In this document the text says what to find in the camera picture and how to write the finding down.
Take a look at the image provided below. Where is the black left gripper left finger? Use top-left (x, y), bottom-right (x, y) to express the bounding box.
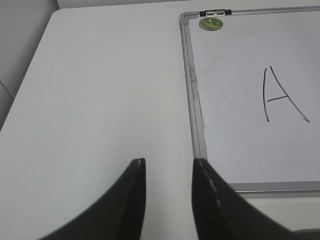
top-left (44, 158), bottom-right (146, 240)

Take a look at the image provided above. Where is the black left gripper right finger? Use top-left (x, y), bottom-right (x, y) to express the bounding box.
top-left (191, 158), bottom-right (310, 240)

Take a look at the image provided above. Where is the green round magnet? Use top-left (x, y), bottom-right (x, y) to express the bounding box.
top-left (199, 17), bottom-right (224, 32)

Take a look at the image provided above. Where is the black and silver marker pen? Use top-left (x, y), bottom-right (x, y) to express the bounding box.
top-left (199, 9), bottom-right (232, 17)

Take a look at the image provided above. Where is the white whiteboard with aluminium frame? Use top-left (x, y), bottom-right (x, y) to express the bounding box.
top-left (179, 5), bottom-right (320, 197)

